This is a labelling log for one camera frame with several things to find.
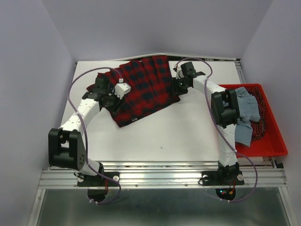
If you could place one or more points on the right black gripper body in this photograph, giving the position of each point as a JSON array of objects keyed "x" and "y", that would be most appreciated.
[{"x": 179, "y": 86}]

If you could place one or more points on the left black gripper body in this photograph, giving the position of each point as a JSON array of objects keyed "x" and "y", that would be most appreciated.
[{"x": 114, "y": 103}]

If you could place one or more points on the red navy plaid skirt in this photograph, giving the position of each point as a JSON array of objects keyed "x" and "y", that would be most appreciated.
[{"x": 150, "y": 80}]

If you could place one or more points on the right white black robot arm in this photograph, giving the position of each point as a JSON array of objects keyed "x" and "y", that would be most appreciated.
[{"x": 223, "y": 107}]

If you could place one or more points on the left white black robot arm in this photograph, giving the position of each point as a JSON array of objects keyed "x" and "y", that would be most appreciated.
[{"x": 67, "y": 145}]

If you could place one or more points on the light blue denim skirt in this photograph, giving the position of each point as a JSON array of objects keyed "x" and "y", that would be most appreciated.
[{"x": 249, "y": 111}]

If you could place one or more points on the dark red dotted skirt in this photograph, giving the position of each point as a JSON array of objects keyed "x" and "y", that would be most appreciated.
[{"x": 259, "y": 128}]

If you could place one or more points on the red plastic bin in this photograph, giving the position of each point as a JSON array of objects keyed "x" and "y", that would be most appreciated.
[{"x": 272, "y": 144}]

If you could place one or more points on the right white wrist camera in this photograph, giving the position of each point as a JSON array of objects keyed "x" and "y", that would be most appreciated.
[{"x": 179, "y": 73}]

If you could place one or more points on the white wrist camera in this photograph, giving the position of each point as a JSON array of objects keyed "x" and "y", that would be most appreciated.
[
  {"x": 121, "y": 89},
  {"x": 179, "y": 73}
]

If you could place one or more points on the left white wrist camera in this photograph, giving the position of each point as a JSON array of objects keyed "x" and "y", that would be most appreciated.
[{"x": 121, "y": 89}]

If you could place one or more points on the aluminium right side rail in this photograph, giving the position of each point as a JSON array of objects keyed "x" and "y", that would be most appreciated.
[{"x": 240, "y": 71}]

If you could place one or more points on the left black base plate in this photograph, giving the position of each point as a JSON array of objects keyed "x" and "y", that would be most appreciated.
[{"x": 93, "y": 181}]

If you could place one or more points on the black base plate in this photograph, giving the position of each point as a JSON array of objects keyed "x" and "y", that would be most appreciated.
[
  {"x": 218, "y": 178},
  {"x": 93, "y": 181}
]

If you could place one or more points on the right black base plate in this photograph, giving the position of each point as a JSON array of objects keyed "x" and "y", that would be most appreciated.
[{"x": 218, "y": 178}]

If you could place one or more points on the aluminium front rail frame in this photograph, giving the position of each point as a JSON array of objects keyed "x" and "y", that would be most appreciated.
[{"x": 127, "y": 175}]

